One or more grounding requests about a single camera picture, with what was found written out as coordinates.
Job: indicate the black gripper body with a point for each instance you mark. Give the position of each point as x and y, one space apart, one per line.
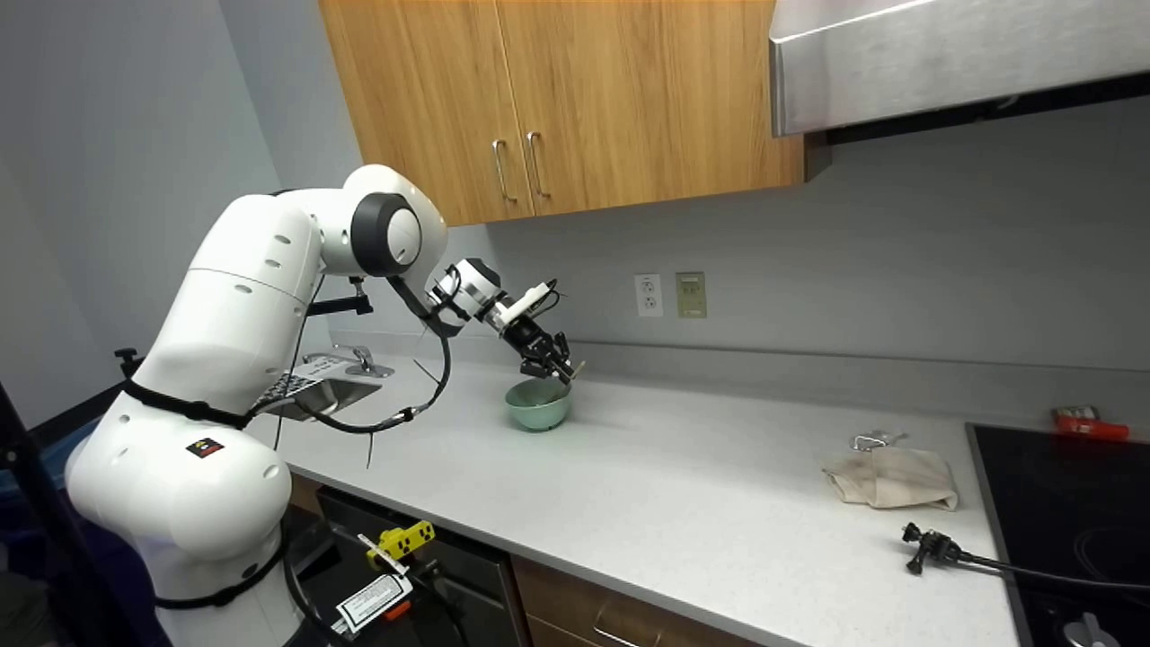
529 337

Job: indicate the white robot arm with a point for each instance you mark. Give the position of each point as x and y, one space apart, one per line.
229 396

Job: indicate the mint green bowl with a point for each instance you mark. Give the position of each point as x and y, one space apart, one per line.
537 411

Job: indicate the white power outlet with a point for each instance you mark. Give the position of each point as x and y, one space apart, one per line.
650 295

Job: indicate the steel sink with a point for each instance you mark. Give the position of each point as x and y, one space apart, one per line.
325 396

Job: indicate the yellow clamp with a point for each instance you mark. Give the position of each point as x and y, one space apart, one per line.
404 539

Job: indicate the black dishwasher front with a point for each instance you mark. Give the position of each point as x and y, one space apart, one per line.
469 586

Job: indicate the wooden base cabinet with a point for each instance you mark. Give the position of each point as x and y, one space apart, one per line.
599 614

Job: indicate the silver metal device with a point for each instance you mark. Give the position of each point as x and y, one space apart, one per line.
363 602

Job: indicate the clear plastic wrap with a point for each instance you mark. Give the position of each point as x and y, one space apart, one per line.
874 440

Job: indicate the beige crumpled cloth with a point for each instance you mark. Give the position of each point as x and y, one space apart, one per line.
892 477

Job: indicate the steel range hood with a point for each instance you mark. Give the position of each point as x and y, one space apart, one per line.
956 60

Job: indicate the small red item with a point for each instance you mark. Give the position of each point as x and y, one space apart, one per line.
1086 422

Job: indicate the black glass cooktop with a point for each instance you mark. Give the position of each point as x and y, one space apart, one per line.
1065 526

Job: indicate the silver cooktop knob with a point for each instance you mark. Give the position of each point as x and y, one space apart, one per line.
1086 630

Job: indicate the beige wall switch plate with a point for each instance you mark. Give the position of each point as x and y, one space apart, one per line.
692 295

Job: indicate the wooden wall cabinet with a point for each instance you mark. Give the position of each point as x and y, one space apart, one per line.
578 95

